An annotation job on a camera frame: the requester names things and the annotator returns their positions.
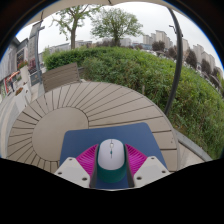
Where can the white and teal computer mouse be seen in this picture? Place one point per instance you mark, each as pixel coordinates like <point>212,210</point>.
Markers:
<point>111,155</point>

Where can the round leafy tree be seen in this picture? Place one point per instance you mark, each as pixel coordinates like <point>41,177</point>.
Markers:
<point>115,23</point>

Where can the beige parasol canopy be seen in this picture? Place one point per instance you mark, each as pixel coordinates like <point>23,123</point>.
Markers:
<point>83,2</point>

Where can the distant apartment buildings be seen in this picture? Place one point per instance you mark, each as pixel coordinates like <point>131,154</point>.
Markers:
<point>160,36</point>

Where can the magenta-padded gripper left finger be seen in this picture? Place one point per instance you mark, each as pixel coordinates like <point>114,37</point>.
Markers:
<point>71,170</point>

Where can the dark blue mouse pad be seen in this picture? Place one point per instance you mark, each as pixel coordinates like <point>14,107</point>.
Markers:
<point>83,140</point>

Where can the sparse-leaved tree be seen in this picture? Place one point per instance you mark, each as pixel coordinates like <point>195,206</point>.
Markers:
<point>73,30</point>

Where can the white flower planter box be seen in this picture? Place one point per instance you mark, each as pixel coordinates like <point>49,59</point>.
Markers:
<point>22,96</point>

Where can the tall grey sign pillar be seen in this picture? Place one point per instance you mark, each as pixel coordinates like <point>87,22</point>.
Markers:
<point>32,46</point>

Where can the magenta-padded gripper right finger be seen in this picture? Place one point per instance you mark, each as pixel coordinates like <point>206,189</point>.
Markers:
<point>151,170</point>

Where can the grey slatted wooden chair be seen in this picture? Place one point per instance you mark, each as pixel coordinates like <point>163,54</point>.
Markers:
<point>60,77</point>

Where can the dark storefront building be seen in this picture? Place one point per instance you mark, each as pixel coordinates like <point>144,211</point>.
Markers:
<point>15,55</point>

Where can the dark curved parasol pole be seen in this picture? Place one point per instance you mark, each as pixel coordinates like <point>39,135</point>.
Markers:
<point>178,60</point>

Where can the green hedge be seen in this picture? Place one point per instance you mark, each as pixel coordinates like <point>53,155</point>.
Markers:
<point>133,70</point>

